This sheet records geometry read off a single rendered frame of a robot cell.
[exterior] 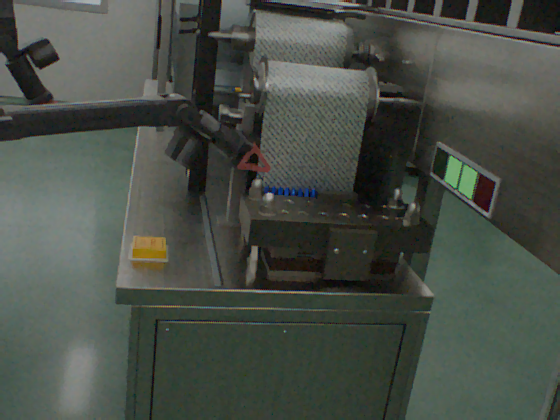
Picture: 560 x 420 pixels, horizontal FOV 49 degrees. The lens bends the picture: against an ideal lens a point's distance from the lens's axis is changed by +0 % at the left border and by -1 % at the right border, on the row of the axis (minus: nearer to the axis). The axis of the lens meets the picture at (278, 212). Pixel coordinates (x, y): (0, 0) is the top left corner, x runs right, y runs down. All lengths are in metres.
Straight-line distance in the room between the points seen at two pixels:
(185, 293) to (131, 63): 5.84
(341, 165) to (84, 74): 5.73
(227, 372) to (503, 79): 0.78
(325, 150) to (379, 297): 0.36
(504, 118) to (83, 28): 6.14
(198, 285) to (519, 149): 0.64
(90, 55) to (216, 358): 5.88
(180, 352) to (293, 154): 0.50
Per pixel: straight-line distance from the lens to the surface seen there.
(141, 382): 1.33
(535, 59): 1.04
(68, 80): 7.05
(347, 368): 1.38
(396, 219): 1.36
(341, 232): 1.26
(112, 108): 1.27
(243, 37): 1.63
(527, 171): 1.02
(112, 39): 6.94
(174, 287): 1.22
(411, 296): 1.33
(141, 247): 1.32
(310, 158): 1.42
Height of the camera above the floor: 1.46
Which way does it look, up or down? 20 degrees down
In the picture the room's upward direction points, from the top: 8 degrees clockwise
